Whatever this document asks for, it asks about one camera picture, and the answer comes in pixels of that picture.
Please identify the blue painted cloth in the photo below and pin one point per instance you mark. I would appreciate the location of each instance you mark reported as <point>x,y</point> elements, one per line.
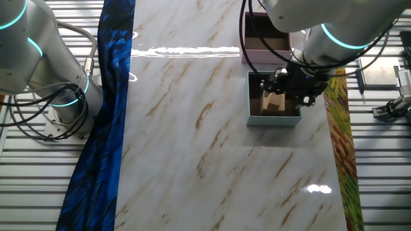
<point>96,128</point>

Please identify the light blue cardboard box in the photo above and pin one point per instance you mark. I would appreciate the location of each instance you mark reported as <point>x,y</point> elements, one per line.
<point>273,121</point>

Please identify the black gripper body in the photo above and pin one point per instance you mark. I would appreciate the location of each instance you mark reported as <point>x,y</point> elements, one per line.
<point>302,83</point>

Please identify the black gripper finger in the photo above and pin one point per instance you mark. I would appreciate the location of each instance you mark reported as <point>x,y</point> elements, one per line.
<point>282,93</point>
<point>266,85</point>

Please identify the black device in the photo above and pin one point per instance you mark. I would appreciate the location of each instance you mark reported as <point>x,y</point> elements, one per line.
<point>406,41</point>

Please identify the pink cardboard box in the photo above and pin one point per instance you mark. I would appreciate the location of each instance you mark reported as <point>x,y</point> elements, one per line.
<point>263,56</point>

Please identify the white vented device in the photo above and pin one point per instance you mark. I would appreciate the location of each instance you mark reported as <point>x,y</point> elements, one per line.
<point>405,80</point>

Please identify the large wooden cube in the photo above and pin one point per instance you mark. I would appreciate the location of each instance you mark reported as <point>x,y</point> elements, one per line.
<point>273,113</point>

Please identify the white marble pattern sheet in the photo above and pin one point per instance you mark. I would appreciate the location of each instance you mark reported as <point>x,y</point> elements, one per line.
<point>192,160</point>

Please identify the square silver metal plate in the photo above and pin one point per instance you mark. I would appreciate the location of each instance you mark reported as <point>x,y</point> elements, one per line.
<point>379,72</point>

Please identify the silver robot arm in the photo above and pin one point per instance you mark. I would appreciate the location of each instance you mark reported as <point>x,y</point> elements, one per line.
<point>25,57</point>

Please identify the yellow green painted cloth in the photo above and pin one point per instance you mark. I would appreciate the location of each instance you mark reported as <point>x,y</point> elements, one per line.
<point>340,128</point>

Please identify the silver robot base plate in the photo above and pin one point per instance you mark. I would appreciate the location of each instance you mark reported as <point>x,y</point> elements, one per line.
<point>54,128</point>

